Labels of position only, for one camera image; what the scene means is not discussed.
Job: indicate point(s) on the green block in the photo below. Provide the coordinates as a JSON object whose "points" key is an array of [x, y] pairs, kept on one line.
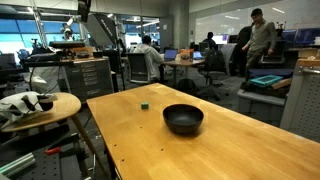
{"points": [[144, 105]]}

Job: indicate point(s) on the black bowl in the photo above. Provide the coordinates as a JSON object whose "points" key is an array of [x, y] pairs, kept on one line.
{"points": [[182, 118]]}

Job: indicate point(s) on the wooden block on bin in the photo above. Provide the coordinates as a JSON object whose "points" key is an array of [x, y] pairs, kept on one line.
{"points": [[282, 83]]}

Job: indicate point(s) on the black office chair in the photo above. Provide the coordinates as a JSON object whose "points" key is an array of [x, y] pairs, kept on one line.
{"points": [[139, 72]]}

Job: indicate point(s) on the seated person in white hoodie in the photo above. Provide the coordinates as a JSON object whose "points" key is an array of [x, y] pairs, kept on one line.
{"points": [[153, 58]]}

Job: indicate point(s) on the open laptop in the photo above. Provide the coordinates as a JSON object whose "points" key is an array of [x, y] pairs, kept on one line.
{"points": [[170, 54]]}

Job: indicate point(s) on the grey drawer cabinet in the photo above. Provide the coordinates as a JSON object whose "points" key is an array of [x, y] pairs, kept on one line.
{"points": [[89, 79]]}

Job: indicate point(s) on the black softbox light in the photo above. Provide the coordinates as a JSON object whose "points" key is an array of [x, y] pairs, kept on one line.
{"points": [[102, 29]]}

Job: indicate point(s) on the round wooden side table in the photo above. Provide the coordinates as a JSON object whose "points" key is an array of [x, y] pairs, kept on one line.
{"points": [[65, 106]]}

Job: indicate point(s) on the teal tray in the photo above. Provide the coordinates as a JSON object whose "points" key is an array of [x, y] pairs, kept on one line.
{"points": [[267, 80]]}

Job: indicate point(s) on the grey plastic storage bin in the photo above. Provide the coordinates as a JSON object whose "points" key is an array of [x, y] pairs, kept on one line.
{"points": [[268, 109]]}

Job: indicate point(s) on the standing man in grey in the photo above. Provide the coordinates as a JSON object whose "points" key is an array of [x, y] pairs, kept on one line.
{"points": [[263, 37]]}

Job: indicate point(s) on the white cloth bag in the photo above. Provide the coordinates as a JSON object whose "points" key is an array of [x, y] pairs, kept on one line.
{"points": [[16, 106]]}

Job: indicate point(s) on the orange handled clamp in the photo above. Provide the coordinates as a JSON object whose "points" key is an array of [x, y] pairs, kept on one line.
{"points": [[53, 151]]}

